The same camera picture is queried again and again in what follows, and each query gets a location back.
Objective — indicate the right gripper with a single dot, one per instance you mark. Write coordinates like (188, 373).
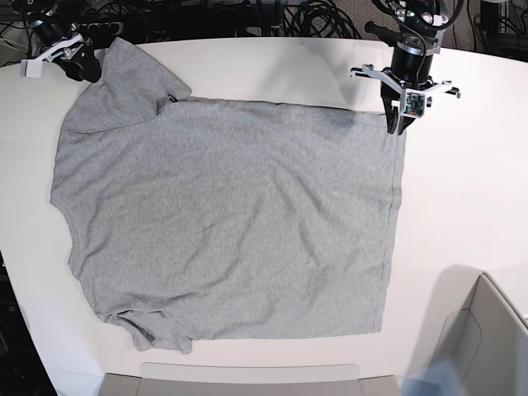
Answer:
(63, 43)

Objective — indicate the grey bin bottom centre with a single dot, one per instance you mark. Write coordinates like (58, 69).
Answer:
(166, 379)

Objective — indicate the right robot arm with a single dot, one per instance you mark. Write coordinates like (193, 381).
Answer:
(41, 12)

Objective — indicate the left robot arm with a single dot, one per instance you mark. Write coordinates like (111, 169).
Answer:
(429, 19)

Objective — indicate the black power strip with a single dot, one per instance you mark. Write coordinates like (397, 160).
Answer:
(111, 28)

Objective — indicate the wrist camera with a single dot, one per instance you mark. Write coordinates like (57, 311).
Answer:
(31, 68)
(414, 104)

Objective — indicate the grey bin right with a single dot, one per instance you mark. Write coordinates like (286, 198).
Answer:
(482, 349)

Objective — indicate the grey bin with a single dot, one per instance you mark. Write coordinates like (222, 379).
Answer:
(482, 349)
(166, 379)

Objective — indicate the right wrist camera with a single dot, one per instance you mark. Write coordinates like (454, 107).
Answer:
(31, 68)

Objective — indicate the grey T-shirt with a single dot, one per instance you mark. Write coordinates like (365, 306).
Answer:
(201, 219)

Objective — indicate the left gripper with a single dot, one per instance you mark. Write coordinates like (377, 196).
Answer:
(409, 70)

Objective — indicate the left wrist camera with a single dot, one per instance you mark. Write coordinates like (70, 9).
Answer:
(414, 104)

